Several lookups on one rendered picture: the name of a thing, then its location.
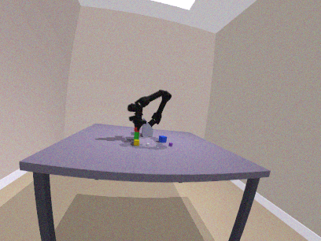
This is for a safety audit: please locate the blue block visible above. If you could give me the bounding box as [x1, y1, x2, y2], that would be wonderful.
[159, 136, 167, 143]

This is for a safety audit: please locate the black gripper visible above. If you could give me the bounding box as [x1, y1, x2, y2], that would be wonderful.
[132, 112, 146, 131]

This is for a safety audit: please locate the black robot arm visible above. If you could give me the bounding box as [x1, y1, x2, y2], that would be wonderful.
[127, 90, 172, 127]

